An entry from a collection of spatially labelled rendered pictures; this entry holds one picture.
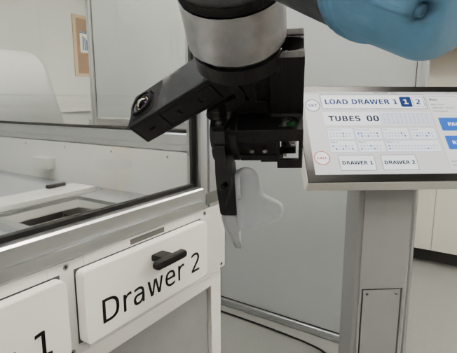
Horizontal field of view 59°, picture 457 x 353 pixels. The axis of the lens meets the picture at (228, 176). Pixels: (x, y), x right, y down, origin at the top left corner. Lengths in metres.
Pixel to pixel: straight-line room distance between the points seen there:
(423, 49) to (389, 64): 1.66
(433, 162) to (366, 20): 0.99
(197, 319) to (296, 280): 1.30
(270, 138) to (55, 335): 0.39
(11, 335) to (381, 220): 0.96
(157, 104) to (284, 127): 0.11
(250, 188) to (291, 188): 1.64
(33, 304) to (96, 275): 0.09
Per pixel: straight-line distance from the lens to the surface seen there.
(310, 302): 2.18
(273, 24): 0.29
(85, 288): 0.61
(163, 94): 0.37
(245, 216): 0.40
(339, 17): 0.19
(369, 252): 1.24
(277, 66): 0.32
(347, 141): 1.11
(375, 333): 1.37
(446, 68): 3.81
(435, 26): 0.18
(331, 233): 2.00
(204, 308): 0.92
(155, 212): 0.70
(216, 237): 0.87
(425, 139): 1.20
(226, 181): 0.36
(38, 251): 0.57
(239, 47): 0.29
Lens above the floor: 1.16
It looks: 11 degrees down
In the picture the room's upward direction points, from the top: straight up
